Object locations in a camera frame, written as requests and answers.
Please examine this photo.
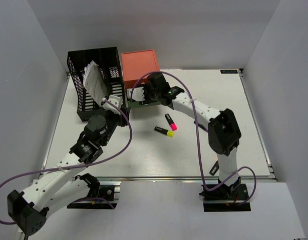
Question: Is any yellow bottom drawer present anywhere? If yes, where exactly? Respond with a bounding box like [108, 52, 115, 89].
[127, 100, 161, 109]

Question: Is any coral top drawer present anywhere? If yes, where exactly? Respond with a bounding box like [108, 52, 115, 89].
[124, 78, 149, 90]

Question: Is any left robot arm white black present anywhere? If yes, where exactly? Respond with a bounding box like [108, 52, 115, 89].
[7, 103, 130, 237]

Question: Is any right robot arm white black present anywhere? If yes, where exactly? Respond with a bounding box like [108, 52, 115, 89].
[130, 71, 241, 200]

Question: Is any coral drawer cabinet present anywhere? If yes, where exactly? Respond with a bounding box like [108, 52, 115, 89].
[121, 49, 160, 83]

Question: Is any pink black highlighter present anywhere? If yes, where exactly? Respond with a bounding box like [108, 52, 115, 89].
[165, 113, 177, 131]

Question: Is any yellow black highlighter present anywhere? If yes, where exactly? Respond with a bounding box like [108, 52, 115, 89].
[154, 126, 174, 138]

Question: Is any white paper stack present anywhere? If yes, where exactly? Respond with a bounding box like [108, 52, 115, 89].
[83, 60, 108, 106]

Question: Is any black mesh file organizer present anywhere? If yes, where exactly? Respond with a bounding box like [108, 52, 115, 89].
[67, 46, 130, 122]

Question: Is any orange black highlighter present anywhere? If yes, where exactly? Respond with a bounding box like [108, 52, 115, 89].
[209, 160, 219, 176]

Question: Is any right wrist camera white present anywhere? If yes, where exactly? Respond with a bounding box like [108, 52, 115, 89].
[126, 87, 145, 102]

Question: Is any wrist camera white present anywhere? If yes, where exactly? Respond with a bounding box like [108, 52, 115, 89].
[102, 94, 123, 115]
[126, 87, 145, 102]

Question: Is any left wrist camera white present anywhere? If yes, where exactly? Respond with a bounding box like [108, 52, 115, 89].
[102, 94, 123, 115]

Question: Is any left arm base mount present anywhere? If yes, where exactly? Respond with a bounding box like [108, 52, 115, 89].
[67, 173, 120, 210]

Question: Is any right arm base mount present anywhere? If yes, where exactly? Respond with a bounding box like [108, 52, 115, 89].
[199, 183, 251, 213]

